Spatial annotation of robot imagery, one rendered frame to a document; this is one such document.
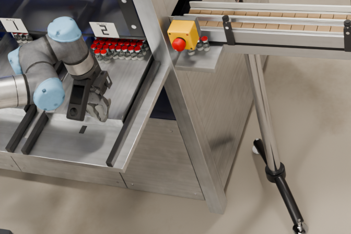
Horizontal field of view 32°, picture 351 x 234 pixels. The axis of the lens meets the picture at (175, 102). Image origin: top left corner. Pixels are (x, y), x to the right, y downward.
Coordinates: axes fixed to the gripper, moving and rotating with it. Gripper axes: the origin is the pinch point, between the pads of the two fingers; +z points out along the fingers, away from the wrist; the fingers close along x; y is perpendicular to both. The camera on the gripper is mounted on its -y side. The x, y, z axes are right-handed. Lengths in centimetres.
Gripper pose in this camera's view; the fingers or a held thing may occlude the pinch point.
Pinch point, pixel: (101, 120)
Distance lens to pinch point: 181.5
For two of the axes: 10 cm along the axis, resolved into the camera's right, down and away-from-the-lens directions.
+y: 3.2, -7.4, 5.9
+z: 2.3, 6.7, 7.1
